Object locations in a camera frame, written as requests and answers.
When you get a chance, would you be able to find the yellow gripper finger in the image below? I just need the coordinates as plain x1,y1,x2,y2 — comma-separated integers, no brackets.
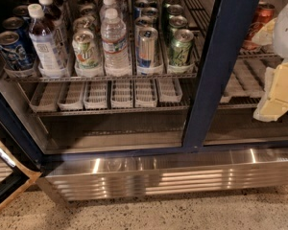
252,18,276,46
253,61,288,122

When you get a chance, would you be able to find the red bull can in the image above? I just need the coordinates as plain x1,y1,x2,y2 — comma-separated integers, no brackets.
137,27,158,68
134,16,154,38
133,0,150,19
141,7,159,29

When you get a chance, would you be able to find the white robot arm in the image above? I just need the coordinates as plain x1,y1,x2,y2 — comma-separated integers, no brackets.
252,3,288,122

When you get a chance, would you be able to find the red soda can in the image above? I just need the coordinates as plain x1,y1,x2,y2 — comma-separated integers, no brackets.
242,3,275,51

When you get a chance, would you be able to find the front green soda can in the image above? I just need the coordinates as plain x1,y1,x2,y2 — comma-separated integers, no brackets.
169,29,194,66

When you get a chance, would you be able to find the green soda can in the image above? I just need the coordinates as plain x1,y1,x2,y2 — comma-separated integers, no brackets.
169,29,194,66
167,15,188,38
166,5,183,19

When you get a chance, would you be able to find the front 7up can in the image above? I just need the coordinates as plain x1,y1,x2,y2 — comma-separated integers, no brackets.
72,29,101,69

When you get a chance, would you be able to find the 7up can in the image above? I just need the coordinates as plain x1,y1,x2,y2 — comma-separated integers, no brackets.
73,16,95,33
72,29,101,69

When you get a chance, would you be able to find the steel fridge bottom grille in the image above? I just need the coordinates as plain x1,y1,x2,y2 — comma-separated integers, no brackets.
36,148,288,205

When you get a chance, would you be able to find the blue pepsi can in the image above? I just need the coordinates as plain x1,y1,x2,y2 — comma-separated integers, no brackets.
0,31,33,71
2,16,32,46

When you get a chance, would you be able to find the front blue pepsi can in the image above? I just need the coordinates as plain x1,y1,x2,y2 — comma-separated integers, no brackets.
0,31,33,71

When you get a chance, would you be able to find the open fridge door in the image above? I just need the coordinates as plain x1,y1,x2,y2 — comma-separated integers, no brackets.
0,140,41,212

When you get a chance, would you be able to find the front clear water bottle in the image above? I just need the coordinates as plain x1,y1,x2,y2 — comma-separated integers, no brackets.
101,8,130,69

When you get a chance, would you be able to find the clear water bottle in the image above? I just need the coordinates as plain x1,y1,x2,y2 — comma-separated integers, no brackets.
100,0,118,20
101,8,130,69

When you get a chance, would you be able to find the dark tea bottle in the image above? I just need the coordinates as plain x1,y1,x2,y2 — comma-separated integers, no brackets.
28,4,66,70
38,0,67,47

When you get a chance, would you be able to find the front dark tea bottle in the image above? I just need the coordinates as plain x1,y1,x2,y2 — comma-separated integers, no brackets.
28,4,66,70

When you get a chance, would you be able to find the blue fridge door frame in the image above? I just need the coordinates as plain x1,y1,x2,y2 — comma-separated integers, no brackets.
183,0,259,149

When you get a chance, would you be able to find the top wire shelf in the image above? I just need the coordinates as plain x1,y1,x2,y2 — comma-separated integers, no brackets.
3,0,281,82

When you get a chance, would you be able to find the wire shelf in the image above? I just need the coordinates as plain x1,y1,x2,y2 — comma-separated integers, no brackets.
17,80,288,117
3,0,281,82

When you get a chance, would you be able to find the lower wire shelf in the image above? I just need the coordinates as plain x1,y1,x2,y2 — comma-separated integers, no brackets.
17,80,288,117

